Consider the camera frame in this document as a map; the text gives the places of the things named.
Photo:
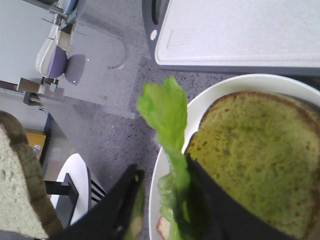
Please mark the green lettuce leaf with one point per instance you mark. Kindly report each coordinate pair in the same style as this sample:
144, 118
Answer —
164, 108

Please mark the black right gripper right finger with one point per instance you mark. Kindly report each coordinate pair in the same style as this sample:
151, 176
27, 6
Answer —
225, 212

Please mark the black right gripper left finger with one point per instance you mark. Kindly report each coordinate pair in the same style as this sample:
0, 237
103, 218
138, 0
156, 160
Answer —
118, 216

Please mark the white cutting board black rim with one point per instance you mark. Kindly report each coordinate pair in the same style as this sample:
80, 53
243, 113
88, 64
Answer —
235, 36

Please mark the white round plate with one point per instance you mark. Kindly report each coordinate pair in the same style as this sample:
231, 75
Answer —
258, 139

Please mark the toasted bread slice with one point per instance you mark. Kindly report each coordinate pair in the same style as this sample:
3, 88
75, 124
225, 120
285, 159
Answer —
264, 150
25, 207

